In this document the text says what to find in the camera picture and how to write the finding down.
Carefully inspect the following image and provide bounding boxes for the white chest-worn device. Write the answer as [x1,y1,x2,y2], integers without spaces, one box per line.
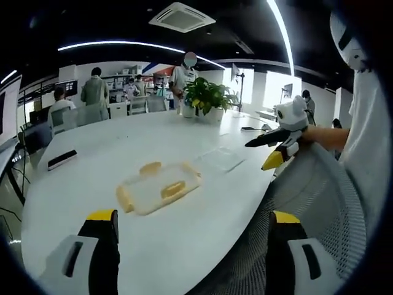
[329,11,367,70]

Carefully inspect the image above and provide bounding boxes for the black and white eraser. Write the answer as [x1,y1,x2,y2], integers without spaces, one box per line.
[47,149,78,171]

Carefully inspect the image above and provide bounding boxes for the grey mesh office chair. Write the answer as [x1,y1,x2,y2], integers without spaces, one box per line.
[196,143,368,295]

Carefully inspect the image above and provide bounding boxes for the ceiling air vent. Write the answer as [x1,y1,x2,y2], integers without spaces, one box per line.
[148,2,216,34]

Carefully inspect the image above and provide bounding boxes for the clear plastic lid yellow buckles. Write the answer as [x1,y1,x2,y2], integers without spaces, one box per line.
[115,160,204,216]

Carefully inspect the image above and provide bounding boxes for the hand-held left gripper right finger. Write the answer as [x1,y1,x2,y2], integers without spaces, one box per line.
[265,210,344,295]

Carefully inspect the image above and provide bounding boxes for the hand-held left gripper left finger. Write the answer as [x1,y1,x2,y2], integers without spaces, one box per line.
[38,209,121,295]

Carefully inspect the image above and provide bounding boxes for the potted green plant white pot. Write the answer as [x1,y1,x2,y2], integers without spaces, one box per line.
[199,82,239,124]
[182,76,211,119]

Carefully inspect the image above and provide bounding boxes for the ceiling light strip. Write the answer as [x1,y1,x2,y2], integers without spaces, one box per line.
[57,39,225,69]
[266,0,296,77]

